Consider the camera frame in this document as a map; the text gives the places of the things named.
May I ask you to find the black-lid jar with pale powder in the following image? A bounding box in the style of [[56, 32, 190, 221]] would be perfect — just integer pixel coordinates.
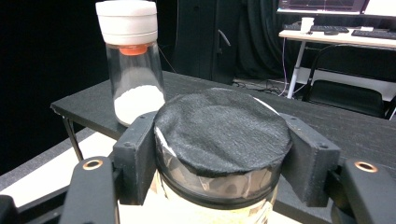
[[148, 87, 294, 224]]

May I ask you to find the black cabinet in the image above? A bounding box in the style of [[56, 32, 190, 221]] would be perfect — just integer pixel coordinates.
[[175, 0, 243, 86]]

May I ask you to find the bundle of floor cables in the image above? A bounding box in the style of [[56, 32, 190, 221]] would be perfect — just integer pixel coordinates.
[[232, 36, 309, 98]]

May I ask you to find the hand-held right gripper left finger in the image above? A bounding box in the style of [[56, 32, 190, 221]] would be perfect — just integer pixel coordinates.
[[112, 110, 160, 206]]

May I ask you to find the black curtain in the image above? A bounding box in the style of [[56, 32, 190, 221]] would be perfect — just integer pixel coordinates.
[[238, 0, 298, 80]]

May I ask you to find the white-lid jar with white powder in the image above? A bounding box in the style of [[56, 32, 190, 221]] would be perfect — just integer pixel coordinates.
[[94, 0, 167, 128]]

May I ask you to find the black folding chair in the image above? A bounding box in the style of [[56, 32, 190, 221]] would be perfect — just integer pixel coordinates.
[[301, 43, 396, 121]]

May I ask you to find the computer monitor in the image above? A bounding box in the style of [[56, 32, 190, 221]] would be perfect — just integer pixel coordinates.
[[362, 0, 396, 19], [276, 0, 369, 16]]

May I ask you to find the white desk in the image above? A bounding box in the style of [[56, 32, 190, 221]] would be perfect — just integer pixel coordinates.
[[277, 27, 396, 101]]

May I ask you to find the black raised shelf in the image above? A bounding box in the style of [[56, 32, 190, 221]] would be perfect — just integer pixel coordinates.
[[49, 70, 396, 224]]

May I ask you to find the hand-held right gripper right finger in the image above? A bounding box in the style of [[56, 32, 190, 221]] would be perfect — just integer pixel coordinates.
[[278, 112, 342, 209]]

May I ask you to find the black keyboard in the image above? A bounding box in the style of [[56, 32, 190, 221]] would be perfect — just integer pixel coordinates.
[[282, 23, 350, 35], [350, 29, 396, 41]]

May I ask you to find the white cup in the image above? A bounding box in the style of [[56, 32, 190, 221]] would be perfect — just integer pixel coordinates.
[[299, 16, 316, 35]]

